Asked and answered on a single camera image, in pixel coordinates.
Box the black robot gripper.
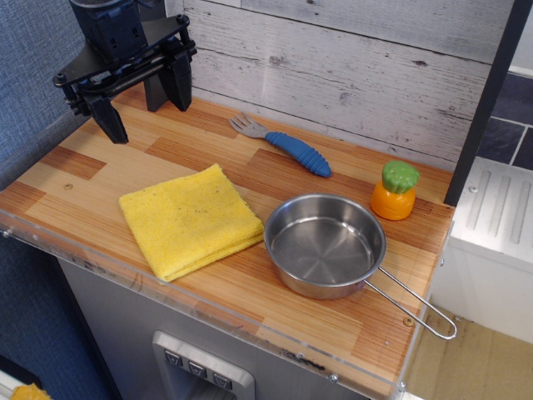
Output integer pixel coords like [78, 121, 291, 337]
[53, 1, 197, 144]

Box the blue handled grey fork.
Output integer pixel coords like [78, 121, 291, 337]
[229, 112, 332, 178]

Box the yellow folded cloth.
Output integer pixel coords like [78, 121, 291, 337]
[119, 164, 264, 282]

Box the stainless steel pan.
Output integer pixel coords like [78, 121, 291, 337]
[263, 193, 457, 340]

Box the clear acrylic edge guard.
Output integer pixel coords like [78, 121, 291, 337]
[0, 207, 455, 400]

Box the orange toy carrot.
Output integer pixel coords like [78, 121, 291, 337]
[370, 161, 420, 221]

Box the grey dispenser button panel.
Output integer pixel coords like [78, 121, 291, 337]
[152, 331, 256, 399]

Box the yellow object bottom corner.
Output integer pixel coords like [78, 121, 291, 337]
[10, 384, 51, 400]

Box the white ridged appliance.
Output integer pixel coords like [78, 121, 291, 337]
[431, 157, 532, 342]

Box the black vertical post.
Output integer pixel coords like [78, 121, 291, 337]
[444, 0, 532, 207]

